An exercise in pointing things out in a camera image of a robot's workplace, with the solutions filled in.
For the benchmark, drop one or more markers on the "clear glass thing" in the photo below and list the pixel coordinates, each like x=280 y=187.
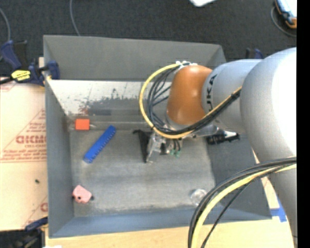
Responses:
x=198 y=195

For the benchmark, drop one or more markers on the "orange square block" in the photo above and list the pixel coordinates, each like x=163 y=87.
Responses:
x=82 y=124

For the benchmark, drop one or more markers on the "brown cardboard board, red print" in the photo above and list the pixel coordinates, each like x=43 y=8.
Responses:
x=20 y=143

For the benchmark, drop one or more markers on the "black cylinder on white bracket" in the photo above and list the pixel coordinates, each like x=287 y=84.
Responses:
x=219 y=138

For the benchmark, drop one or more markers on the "grey metal bin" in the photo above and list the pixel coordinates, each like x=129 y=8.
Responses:
x=134 y=179

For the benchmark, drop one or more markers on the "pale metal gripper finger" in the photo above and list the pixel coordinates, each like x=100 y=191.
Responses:
x=150 y=152
x=164 y=148

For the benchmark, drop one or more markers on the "pink angular block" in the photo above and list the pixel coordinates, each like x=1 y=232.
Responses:
x=80 y=194

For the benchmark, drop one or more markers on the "black angular thing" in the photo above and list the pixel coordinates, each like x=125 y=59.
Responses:
x=142 y=142

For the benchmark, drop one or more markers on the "blue long flat block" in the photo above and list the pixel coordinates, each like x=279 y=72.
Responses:
x=100 y=143

